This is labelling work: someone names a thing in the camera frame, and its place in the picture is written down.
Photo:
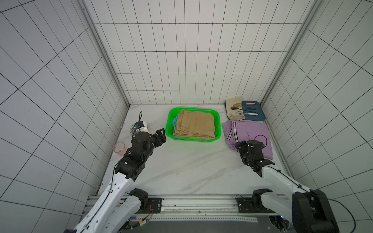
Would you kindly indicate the purple pants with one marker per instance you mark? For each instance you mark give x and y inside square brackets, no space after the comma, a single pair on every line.
[245,130]

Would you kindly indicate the teal pants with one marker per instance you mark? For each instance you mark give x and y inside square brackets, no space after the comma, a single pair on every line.
[175,122]

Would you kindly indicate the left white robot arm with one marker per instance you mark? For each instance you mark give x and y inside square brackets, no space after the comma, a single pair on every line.
[103,217]

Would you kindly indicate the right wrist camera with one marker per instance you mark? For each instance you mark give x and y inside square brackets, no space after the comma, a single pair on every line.
[259,146]

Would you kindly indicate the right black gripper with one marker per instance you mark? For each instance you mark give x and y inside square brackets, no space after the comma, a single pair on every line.
[243,147]

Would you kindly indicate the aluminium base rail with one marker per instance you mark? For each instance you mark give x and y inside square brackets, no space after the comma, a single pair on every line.
[196,207]

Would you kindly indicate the dark teal tray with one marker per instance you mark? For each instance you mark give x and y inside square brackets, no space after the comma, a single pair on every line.
[261,116]

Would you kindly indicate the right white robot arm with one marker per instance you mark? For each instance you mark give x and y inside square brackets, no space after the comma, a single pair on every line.
[308,210]

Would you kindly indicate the white handled spoon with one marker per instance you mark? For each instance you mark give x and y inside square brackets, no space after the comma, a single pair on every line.
[247,113]

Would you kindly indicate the pink plastic cup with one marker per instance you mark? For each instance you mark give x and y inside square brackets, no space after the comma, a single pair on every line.
[120,148]

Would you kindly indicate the beige folded cloth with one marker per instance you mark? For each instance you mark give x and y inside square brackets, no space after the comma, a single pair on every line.
[232,113]

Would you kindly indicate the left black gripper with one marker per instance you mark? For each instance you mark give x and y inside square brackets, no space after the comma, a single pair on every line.
[161,137]

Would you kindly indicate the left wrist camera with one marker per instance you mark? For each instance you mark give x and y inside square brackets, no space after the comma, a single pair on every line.
[140,126]

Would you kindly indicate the blue patterned ceramic bowl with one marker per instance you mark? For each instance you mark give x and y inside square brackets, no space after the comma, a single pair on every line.
[144,125]

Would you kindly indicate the dark teal handled spoon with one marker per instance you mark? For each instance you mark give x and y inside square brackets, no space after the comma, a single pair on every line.
[241,108]

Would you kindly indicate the beige pants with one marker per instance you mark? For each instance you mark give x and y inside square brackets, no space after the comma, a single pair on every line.
[192,124]

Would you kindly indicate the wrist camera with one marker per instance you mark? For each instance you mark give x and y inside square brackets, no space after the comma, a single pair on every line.
[259,146]
[140,126]

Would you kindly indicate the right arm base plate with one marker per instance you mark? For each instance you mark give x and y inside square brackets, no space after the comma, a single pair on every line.
[244,205]

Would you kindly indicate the green plastic basket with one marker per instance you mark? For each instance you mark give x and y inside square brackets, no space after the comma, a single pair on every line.
[173,113]

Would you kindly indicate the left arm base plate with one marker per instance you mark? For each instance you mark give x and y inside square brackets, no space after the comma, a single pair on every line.
[152,205]

